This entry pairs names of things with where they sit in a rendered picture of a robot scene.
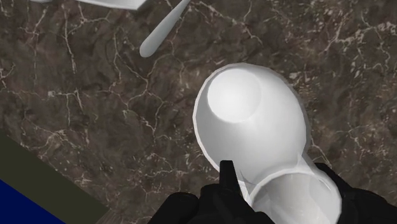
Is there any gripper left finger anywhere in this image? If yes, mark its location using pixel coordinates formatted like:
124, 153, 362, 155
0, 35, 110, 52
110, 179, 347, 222
148, 160, 275, 224

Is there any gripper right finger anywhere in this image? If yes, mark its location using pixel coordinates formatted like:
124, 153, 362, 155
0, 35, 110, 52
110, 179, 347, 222
314, 162, 397, 224

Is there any white flat plate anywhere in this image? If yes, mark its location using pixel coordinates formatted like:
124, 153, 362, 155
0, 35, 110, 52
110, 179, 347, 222
31, 0, 149, 11

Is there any white utensil handle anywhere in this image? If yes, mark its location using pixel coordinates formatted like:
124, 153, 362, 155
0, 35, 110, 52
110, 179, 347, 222
139, 0, 192, 59

